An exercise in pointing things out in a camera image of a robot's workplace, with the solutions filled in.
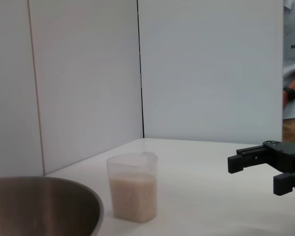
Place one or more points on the clear plastic measuring cup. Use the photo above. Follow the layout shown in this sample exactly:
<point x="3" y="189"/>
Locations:
<point x="132" y="167"/>

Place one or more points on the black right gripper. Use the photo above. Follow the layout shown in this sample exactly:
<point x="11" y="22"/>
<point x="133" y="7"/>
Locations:
<point x="288" y="153"/>

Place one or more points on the white uncooked rice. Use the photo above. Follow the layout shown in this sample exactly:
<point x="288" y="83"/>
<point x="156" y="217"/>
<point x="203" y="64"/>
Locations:
<point x="134" y="199"/>

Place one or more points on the bystander hand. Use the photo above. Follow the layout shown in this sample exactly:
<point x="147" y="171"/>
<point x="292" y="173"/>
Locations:
<point x="285" y="99"/>

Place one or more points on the black wristwatch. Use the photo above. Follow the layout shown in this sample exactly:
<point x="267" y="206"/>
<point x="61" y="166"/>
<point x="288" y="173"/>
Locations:
<point x="290" y="94"/>

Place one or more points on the bystander light blue shirt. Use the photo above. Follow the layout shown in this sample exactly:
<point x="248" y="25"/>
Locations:
<point x="292" y="29"/>

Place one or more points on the bystander tan trousers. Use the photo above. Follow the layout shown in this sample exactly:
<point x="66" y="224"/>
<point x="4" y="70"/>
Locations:
<point x="293" y="130"/>

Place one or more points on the stainless steel mixing bowl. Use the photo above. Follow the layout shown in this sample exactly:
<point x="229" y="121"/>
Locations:
<point x="39" y="209"/>

